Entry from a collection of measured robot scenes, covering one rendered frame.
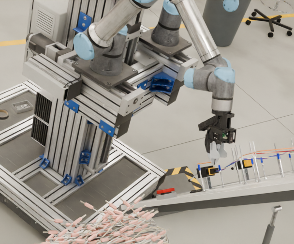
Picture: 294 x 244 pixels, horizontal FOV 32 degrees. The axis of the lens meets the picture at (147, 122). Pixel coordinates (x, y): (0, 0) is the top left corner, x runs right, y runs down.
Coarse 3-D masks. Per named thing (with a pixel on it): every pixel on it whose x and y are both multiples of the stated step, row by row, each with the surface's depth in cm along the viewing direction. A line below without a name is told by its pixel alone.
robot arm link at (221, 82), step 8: (216, 72) 183; (224, 72) 182; (232, 72) 182; (208, 80) 185; (216, 80) 184; (224, 80) 182; (232, 80) 183; (208, 88) 187; (216, 88) 184; (224, 88) 183; (232, 88) 184; (216, 96) 185; (224, 96) 183; (232, 96) 185
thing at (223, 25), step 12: (216, 0) 520; (240, 0) 514; (204, 12) 542; (216, 12) 526; (228, 12) 522; (240, 12) 525; (216, 24) 533; (228, 24) 531; (216, 36) 541; (228, 36) 542
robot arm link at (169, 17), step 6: (168, 0) 259; (162, 6) 262; (168, 6) 258; (174, 6) 257; (162, 12) 262; (168, 12) 259; (174, 12) 258; (162, 18) 263; (168, 18) 261; (174, 18) 260; (180, 18) 262; (162, 24) 264; (168, 24) 262; (174, 24) 263; (180, 24) 267
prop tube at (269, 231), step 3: (267, 225) 157; (267, 228) 157; (270, 228) 156; (273, 228) 156; (267, 231) 157; (270, 231) 157; (273, 231) 158; (267, 234) 157; (270, 234) 157; (264, 237) 159; (267, 237) 158; (270, 237) 158; (264, 240) 159; (267, 240) 158; (270, 240) 159; (264, 243) 159; (267, 243) 159
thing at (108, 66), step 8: (104, 56) 228; (112, 56) 228; (120, 56) 232; (96, 64) 231; (104, 64) 229; (112, 64) 230; (120, 64) 234; (96, 72) 232; (104, 72) 231; (112, 72) 231; (120, 72) 236
